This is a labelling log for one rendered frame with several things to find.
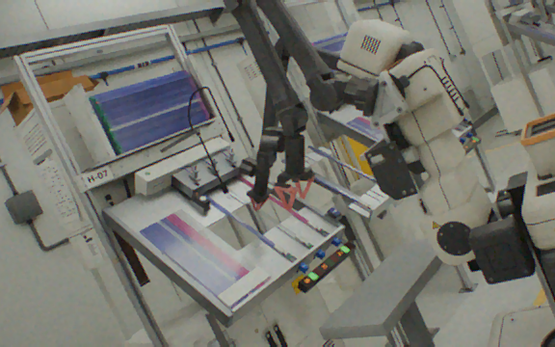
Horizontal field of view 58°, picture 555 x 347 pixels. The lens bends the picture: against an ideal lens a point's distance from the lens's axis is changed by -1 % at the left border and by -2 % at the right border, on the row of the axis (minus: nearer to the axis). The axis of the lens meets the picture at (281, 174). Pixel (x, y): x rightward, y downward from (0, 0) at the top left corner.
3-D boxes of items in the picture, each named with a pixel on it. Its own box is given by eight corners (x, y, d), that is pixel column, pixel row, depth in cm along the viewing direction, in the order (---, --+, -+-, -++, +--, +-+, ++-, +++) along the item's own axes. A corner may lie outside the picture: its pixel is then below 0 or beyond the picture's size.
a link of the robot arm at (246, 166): (265, 160, 197) (276, 154, 204) (241, 148, 200) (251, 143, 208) (258, 186, 202) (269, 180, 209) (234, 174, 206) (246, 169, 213)
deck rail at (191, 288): (231, 325, 172) (233, 313, 169) (227, 329, 171) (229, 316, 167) (106, 218, 204) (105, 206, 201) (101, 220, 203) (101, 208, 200)
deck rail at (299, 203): (342, 237, 219) (345, 226, 215) (339, 239, 217) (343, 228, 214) (225, 161, 251) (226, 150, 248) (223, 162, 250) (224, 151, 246)
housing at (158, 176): (227, 168, 249) (231, 144, 240) (146, 208, 215) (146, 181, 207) (217, 160, 252) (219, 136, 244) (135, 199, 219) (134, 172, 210)
